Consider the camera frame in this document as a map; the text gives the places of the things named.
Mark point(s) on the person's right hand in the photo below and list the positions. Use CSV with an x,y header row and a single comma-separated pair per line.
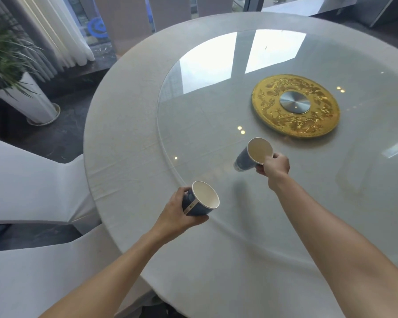
x,y
278,168

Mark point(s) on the person's left hand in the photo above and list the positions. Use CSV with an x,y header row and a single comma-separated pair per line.
x,y
170,211

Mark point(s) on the person's right thumb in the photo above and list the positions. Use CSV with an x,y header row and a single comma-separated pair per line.
x,y
268,159

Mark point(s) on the person's left thumb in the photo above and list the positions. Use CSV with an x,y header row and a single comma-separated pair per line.
x,y
194,220

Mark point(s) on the blue paper cup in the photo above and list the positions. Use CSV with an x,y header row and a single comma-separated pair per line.
x,y
252,155
195,201

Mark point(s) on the person's left forearm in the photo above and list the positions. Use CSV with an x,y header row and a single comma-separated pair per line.
x,y
102,278

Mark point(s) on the person's right forearm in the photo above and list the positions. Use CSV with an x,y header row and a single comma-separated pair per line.
x,y
338,248

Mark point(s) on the round glass turntable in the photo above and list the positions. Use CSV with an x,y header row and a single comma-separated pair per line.
x,y
285,155

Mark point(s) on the gold dragon turntable base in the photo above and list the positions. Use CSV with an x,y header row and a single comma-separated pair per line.
x,y
296,105

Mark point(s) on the white tablecloth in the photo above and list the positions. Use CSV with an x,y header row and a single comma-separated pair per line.
x,y
126,145

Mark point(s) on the white covered chair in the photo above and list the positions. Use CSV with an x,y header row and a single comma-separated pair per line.
x,y
53,271
126,19
172,9
26,185

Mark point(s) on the white tall plant pot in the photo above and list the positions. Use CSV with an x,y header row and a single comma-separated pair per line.
x,y
30,99

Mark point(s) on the white curtain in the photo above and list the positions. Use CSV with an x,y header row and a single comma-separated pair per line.
x,y
56,26

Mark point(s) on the grey curtain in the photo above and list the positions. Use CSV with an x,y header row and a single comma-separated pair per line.
x,y
30,46

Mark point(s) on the green potted plant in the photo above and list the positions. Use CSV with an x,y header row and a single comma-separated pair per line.
x,y
3,56

